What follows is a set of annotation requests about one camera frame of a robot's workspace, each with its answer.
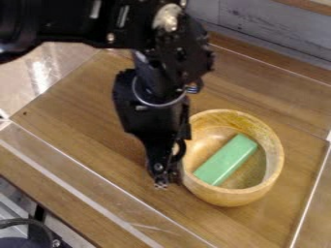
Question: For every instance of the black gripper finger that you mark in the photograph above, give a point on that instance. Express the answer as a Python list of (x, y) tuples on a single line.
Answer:
[(158, 159), (177, 161)]

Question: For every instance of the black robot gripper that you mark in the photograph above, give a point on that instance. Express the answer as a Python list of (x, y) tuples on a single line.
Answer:
[(150, 92)]

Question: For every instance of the brown wooden bowl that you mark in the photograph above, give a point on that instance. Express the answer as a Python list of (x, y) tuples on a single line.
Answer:
[(214, 127)]

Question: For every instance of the green rectangular block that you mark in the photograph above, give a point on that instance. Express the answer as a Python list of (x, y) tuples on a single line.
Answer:
[(226, 160)]

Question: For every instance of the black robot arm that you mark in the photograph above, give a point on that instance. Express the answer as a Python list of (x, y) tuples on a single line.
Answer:
[(99, 23)]

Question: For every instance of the clear acrylic front barrier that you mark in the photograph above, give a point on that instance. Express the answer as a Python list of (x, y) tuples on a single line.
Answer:
[(105, 213)]

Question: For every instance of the black clamp under table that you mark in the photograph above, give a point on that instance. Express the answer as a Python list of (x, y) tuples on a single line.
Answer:
[(40, 234)]

